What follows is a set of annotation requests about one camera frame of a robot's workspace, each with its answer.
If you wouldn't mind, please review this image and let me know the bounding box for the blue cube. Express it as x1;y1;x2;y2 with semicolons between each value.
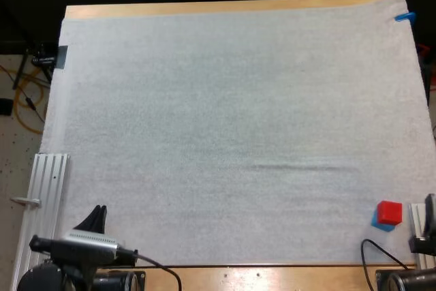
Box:
370;210;400;232

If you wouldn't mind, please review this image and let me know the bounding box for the blue clip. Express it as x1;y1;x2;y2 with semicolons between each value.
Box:
394;11;417;23

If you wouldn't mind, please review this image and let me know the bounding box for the ribbed aluminium rail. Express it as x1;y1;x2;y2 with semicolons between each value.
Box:
408;202;431;270
9;153;71;291

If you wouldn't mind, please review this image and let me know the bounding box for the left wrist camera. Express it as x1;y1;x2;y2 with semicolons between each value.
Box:
29;231;139;265

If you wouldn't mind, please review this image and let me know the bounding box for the black cable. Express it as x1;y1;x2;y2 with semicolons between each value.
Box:
135;251;183;291
360;238;410;291

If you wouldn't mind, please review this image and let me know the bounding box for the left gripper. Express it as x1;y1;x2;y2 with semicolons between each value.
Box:
50;204;108;275

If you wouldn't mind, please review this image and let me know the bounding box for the red cube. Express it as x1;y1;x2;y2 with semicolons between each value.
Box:
376;200;403;226

